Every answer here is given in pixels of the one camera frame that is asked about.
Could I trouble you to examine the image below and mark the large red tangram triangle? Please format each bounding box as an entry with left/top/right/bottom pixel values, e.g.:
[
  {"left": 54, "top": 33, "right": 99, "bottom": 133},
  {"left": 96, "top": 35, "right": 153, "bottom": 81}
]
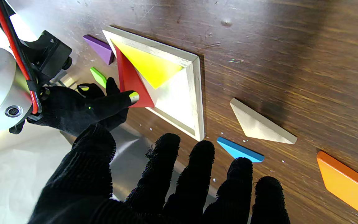
[{"left": 114, "top": 45, "right": 155, "bottom": 108}]

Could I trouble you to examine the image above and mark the natural wood tangram triangle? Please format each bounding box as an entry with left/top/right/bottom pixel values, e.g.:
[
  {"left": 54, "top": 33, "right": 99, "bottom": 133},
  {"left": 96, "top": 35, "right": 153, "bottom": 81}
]
[{"left": 230, "top": 98, "right": 297, "bottom": 145}]

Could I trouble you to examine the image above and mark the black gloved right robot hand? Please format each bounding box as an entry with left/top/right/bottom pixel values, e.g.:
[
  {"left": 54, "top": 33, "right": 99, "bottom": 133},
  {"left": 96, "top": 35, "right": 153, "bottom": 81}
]
[{"left": 27, "top": 77, "right": 140, "bottom": 137}]

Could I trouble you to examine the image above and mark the green tangram square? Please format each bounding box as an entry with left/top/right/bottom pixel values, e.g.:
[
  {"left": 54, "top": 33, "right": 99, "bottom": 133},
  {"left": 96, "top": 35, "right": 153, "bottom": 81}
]
[{"left": 89, "top": 67, "right": 108, "bottom": 88}]

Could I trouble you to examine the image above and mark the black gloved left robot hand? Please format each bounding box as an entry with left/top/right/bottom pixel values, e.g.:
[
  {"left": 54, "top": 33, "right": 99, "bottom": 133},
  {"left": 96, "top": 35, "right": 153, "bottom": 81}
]
[{"left": 27, "top": 124, "right": 291, "bottom": 224}]

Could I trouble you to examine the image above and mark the orange tangram parallelogram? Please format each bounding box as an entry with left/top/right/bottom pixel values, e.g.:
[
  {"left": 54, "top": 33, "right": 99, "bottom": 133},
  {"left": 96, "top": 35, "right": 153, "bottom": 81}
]
[{"left": 317, "top": 151, "right": 358, "bottom": 223}]

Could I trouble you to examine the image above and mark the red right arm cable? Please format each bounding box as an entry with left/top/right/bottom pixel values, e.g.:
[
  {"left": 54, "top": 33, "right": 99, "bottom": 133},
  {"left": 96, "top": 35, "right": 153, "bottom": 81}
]
[{"left": 0, "top": 0, "right": 39, "bottom": 114}]

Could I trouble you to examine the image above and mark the purple tangram triangle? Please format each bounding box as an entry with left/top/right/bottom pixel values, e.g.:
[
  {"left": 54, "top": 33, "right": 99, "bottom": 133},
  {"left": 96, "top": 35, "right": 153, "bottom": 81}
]
[{"left": 83, "top": 35, "right": 115, "bottom": 65}]

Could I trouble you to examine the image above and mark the large yellow tangram triangle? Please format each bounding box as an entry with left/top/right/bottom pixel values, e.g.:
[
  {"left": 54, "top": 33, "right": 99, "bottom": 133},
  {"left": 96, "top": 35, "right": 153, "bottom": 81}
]
[{"left": 111, "top": 38, "right": 184, "bottom": 90}]

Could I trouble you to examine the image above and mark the square wooden tangram tray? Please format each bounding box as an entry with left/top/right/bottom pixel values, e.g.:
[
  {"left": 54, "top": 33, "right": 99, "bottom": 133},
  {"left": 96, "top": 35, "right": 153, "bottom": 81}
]
[{"left": 102, "top": 26, "right": 205, "bottom": 141}]

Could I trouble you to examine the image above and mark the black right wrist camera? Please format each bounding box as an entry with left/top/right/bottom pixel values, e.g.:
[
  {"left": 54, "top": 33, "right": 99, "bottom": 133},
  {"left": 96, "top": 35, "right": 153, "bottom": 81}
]
[{"left": 21, "top": 30, "right": 73, "bottom": 86}]

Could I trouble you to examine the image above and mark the small blue tangram triangle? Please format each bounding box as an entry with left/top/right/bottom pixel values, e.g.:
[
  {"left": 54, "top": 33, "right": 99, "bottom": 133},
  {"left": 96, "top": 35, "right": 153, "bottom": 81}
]
[{"left": 217, "top": 137, "right": 265, "bottom": 163}]

